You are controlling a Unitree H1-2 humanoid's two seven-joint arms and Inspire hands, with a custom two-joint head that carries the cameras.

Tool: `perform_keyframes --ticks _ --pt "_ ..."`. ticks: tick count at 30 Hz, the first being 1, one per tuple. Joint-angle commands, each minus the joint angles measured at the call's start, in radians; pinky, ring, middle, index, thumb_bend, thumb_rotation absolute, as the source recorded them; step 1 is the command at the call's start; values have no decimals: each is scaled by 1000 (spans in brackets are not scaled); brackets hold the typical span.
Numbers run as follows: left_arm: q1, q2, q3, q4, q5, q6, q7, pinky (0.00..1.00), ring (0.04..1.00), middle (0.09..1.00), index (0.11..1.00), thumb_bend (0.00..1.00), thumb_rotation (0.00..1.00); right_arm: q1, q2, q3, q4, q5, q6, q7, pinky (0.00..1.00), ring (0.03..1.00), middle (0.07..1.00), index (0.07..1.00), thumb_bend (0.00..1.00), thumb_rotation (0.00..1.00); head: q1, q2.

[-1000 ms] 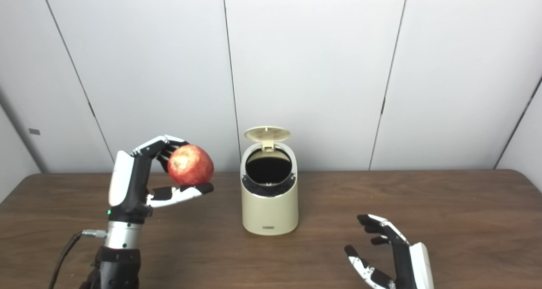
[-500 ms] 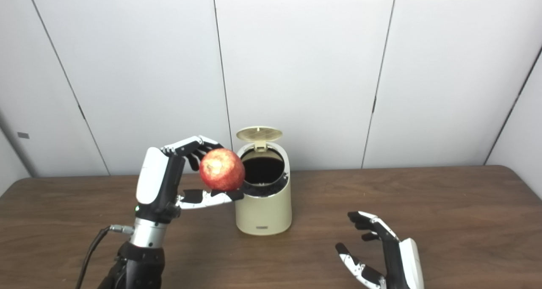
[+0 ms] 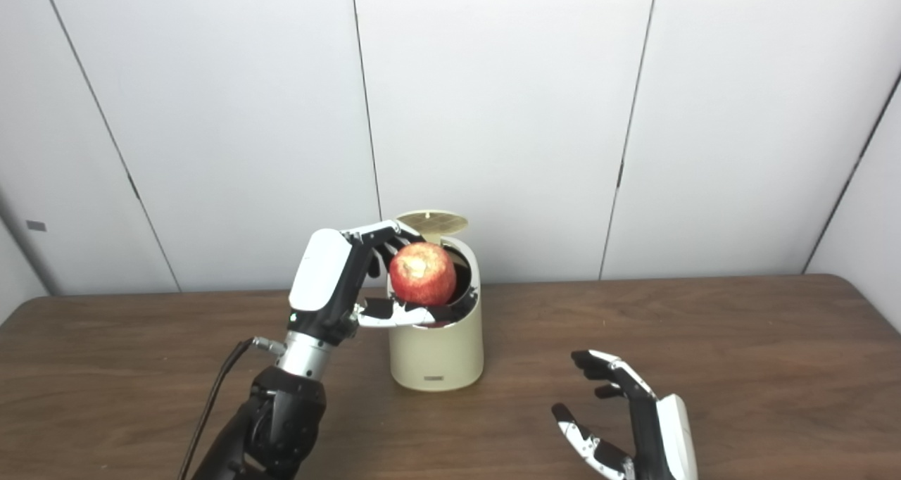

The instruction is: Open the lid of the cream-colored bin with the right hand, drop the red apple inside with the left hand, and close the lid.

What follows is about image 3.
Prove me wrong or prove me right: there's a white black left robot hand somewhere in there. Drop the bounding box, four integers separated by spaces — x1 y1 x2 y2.
289 220 479 343

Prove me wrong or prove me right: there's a cream-colored bin body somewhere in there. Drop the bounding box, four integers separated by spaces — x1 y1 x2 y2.
388 236 484 393

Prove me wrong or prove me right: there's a black bin liner bag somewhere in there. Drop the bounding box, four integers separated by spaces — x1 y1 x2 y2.
422 244 479 326

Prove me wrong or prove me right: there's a round cream bin lid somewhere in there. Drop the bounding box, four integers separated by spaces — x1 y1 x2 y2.
396 210 470 245

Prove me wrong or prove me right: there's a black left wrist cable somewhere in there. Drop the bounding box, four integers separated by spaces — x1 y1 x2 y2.
178 336 286 480

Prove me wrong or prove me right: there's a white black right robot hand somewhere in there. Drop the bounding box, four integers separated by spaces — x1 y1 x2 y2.
551 349 699 480

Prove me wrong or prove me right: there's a red apple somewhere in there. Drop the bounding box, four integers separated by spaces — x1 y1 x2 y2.
389 241 458 306

